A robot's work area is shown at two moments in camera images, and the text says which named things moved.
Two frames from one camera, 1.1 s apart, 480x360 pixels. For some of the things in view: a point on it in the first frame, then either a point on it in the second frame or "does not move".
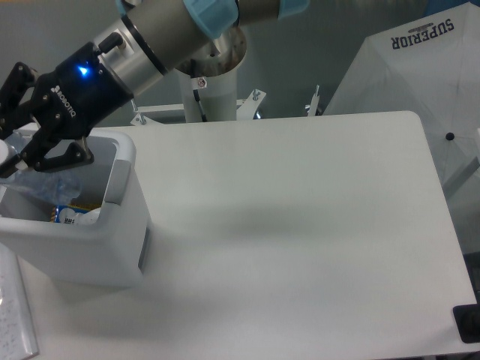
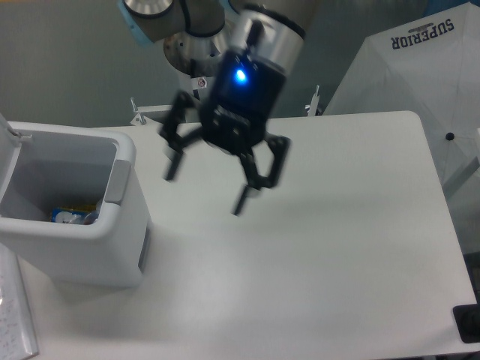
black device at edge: (467, 319) does not move
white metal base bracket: (247, 112) does not move
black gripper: (73, 96) → (247, 91)
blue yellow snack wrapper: (75, 214) does not move
